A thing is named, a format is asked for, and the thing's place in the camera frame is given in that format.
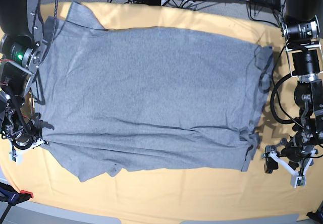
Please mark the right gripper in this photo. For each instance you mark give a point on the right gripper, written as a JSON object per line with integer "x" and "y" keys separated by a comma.
{"x": 19, "y": 148}

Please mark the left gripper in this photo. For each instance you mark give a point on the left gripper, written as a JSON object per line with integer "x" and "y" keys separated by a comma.
{"x": 294, "y": 158}

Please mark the grey t-shirt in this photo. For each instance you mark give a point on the grey t-shirt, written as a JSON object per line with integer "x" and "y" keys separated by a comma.
{"x": 146, "y": 99}

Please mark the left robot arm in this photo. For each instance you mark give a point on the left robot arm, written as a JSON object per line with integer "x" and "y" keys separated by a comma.
{"x": 300, "y": 29}

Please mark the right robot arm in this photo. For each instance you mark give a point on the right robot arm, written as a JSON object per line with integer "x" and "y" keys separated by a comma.
{"x": 23, "y": 50}

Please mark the blue red table clamp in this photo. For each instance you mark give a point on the blue red table clamp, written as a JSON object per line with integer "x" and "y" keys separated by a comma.
{"x": 12, "y": 197}

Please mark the black clamp right corner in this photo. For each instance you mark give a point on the black clamp right corner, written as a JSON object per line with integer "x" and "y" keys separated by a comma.
{"x": 316, "y": 216}

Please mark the yellow table cloth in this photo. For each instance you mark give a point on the yellow table cloth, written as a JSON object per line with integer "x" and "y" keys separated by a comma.
{"x": 169, "y": 196}

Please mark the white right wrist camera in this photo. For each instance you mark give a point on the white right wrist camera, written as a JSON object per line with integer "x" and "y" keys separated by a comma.
{"x": 16, "y": 157}

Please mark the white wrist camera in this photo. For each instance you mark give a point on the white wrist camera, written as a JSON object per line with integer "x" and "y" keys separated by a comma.
{"x": 16, "y": 157}
{"x": 297, "y": 181}

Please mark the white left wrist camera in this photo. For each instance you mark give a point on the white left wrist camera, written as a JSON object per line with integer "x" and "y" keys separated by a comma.
{"x": 297, "y": 181}

